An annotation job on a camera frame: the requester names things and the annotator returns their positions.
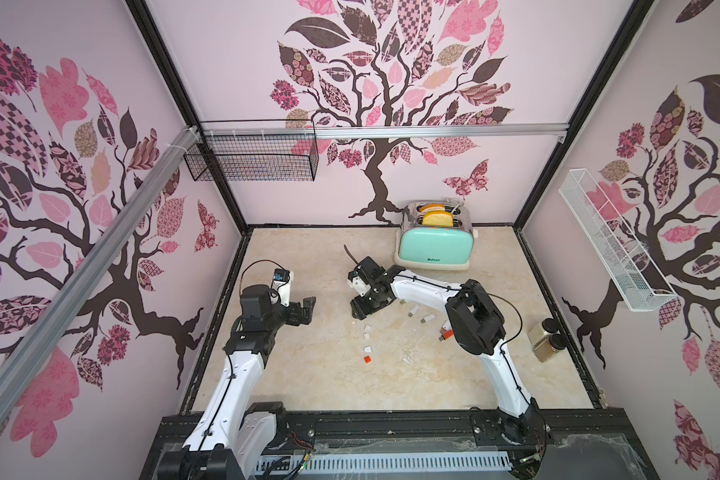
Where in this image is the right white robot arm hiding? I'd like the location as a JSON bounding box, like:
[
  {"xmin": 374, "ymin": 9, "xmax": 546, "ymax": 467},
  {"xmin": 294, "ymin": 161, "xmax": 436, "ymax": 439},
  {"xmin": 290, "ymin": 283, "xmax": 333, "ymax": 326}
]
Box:
[{"xmin": 347, "ymin": 257, "xmax": 546, "ymax": 445}]

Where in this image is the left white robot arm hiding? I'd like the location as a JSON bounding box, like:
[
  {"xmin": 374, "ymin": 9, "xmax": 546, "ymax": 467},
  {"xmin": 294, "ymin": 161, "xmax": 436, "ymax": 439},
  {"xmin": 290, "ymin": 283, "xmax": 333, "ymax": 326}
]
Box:
[{"xmin": 155, "ymin": 284, "xmax": 316, "ymax": 479}]

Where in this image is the mint green toaster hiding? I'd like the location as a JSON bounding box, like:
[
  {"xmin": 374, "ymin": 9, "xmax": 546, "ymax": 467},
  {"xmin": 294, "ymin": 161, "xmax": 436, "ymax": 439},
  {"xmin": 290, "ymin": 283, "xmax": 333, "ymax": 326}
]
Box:
[{"xmin": 394, "ymin": 199, "xmax": 478, "ymax": 271}]

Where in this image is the toast slice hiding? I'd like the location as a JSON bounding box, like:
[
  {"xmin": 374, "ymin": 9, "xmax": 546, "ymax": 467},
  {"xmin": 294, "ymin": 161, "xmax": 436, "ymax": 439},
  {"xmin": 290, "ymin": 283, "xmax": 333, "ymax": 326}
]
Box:
[{"xmin": 421, "ymin": 210, "xmax": 455, "ymax": 228}]

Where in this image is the glass jar black lid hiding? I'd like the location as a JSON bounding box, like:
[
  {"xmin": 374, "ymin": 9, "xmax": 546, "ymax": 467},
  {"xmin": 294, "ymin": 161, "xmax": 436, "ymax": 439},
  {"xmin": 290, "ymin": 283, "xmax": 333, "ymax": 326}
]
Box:
[
  {"xmin": 527, "ymin": 318, "xmax": 559, "ymax": 348},
  {"xmin": 533, "ymin": 333, "xmax": 568, "ymax": 362}
]

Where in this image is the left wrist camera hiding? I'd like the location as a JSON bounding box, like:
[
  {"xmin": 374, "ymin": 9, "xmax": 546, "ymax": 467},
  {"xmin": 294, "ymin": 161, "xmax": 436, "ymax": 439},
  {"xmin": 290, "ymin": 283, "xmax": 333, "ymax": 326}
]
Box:
[{"xmin": 271, "ymin": 268, "xmax": 292, "ymax": 307}]

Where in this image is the black wire basket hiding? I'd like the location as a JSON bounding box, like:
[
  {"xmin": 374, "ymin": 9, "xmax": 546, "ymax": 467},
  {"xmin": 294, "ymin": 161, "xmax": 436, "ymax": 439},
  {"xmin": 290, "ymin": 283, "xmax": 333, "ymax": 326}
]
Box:
[{"xmin": 184, "ymin": 119, "xmax": 319, "ymax": 182}]

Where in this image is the aluminium rail back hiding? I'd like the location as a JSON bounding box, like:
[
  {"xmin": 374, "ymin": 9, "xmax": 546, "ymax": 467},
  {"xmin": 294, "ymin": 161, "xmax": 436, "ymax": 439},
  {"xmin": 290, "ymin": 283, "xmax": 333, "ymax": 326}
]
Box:
[{"xmin": 204, "ymin": 123, "xmax": 569, "ymax": 140}]

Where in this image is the aluminium rail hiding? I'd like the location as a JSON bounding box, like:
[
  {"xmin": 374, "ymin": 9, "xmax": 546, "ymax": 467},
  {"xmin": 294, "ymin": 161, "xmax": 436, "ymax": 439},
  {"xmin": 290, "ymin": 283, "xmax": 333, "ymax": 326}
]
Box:
[
  {"xmin": 204, "ymin": 123, "xmax": 569, "ymax": 140},
  {"xmin": 0, "ymin": 126, "xmax": 200, "ymax": 426}
]

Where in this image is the white slotted cable duct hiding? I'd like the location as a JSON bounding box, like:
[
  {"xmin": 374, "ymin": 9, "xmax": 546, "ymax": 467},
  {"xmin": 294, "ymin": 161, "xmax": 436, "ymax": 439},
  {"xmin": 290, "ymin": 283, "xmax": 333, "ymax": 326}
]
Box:
[{"xmin": 253, "ymin": 451, "xmax": 512, "ymax": 479}]

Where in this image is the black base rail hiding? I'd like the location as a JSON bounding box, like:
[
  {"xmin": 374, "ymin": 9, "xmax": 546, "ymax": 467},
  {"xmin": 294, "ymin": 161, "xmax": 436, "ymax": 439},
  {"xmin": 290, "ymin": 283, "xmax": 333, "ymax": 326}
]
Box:
[{"xmin": 141, "ymin": 406, "xmax": 657, "ymax": 479}]

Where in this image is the aluminium rail left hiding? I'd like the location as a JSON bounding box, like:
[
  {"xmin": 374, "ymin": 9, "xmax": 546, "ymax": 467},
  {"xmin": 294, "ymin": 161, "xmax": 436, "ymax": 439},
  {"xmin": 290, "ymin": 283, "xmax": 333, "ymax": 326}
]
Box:
[{"xmin": 0, "ymin": 126, "xmax": 200, "ymax": 426}]

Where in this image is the black corner frame post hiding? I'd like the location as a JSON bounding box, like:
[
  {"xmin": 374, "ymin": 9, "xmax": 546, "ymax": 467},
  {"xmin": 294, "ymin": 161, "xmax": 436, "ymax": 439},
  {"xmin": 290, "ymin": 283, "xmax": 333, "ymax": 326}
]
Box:
[{"xmin": 125, "ymin": 0, "xmax": 249, "ymax": 235}]

